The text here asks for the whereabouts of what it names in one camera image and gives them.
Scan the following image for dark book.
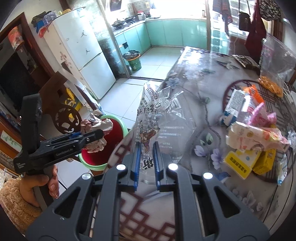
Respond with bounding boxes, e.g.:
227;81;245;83
231;54;260;70

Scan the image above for yellow toy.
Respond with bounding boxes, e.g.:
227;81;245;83
66;88;83;112

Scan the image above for teal kitchen cabinets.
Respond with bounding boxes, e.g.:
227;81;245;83
113;19;208;55

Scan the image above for plaid hanging cloth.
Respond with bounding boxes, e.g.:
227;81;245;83
212;0;234;36

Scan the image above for person's left hand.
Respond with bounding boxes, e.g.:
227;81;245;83
20;166;59;207

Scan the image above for clear printed plastic bag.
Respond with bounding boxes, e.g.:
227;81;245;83
133;80;197;186

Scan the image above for green trash can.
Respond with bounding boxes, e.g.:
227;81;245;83
122;50;142;72

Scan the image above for white refrigerator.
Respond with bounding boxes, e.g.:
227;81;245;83
43;8;116;100

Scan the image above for black hanging bag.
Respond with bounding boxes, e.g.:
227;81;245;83
238;11;251;32

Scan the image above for long grey box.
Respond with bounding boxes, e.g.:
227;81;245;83
65;80;97;109

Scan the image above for black television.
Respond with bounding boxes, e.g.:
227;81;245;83
0;38;40;112

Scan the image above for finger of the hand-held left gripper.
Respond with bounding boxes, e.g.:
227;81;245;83
45;132;82;147
77;129;104;149

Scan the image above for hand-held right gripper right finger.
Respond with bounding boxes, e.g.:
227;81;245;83
153;141;271;241

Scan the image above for orange snack packet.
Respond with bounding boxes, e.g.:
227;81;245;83
242;85;264;105

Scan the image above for red blue box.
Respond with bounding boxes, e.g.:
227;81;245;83
35;20;50;38

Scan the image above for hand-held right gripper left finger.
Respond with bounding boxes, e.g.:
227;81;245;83
25;141;141;241

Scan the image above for white plastic packet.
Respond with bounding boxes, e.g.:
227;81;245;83
276;153;288;186

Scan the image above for carved wooden chair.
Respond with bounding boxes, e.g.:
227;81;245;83
38;71;97;135

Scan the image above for floral tablecloth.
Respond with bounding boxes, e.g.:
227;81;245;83
91;46;296;241

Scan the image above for glass sliding door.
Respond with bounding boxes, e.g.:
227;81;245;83
97;0;132;78

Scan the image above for small yellow box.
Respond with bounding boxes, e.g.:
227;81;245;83
252;148;277;175

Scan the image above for large yellow box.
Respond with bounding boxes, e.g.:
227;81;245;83
223;149;262;180

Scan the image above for red bin with green rim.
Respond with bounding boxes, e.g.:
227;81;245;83
78;115;129;172

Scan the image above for cream snack bag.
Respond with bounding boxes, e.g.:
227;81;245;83
225;122;289;151

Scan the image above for blue white milk carton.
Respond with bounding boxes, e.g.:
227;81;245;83
218;89;245;127

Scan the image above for wooden tv cabinet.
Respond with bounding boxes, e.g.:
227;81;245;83
0;11;57;163

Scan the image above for red orange snack bag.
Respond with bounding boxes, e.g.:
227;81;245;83
8;25;25;50

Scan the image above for clear bag of orange snacks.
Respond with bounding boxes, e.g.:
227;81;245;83
257;32;296;97

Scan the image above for dark red hanging garment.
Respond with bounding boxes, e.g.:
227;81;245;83
245;9;267;57

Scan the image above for silver wrapper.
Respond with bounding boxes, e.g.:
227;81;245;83
80;110;114;154

